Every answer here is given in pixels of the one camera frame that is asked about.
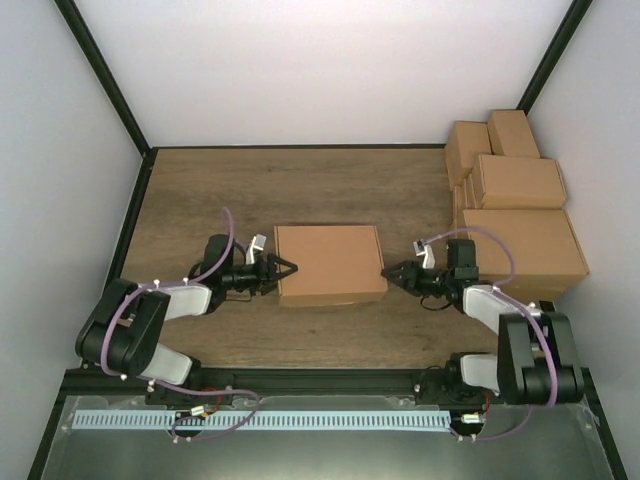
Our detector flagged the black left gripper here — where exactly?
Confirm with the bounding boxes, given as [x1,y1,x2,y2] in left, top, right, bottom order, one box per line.
[224,254,299,295]

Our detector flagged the brown cardboard box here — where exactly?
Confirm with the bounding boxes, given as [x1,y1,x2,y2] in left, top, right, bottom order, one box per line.
[274,225,388,307]

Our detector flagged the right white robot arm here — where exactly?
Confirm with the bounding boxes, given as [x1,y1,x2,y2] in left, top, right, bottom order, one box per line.
[381,239,585,407]

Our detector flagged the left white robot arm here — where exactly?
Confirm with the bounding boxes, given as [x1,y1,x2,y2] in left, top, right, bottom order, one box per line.
[75,234,298,404]

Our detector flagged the bottom stacked cardboard box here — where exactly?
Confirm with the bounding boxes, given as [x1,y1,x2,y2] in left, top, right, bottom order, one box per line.
[529,285,572,302]

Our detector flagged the middle folded cardboard box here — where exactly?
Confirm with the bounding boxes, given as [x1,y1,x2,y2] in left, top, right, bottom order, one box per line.
[470,154,567,210]

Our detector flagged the large front cardboard box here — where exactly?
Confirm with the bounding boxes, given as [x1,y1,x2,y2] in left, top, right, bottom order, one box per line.
[457,209,589,295]

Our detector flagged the rear left cardboard box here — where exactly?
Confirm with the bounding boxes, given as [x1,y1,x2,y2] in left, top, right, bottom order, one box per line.
[444,121,492,189]

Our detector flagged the rear right cardboard box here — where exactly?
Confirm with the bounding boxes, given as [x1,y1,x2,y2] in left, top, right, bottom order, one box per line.
[487,110,540,158]

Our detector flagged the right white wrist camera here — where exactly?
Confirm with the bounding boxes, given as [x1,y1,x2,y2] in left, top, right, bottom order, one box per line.
[413,239,436,270]

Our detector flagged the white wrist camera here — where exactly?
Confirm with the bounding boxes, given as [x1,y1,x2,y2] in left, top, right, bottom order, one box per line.
[413,239,436,270]
[245,234,267,265]

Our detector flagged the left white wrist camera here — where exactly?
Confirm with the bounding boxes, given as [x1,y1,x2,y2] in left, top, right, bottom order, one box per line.
[245,234,267,265]

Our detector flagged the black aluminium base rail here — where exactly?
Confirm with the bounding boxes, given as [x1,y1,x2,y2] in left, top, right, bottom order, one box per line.
[144,368,451,409]

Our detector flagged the light blue slotted cable duct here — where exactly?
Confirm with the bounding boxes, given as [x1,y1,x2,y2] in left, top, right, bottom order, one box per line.
[71,410,451,433]

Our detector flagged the left black frame post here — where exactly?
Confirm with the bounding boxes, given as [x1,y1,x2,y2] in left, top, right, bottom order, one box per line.
[54,0,151,157]

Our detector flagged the black frame post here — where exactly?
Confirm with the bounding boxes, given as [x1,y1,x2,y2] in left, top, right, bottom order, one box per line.
[516,0,593,115]
[54,0,151,157]

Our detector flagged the right black frame post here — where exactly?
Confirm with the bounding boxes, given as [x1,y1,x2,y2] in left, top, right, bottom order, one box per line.
[516,0,593,115]

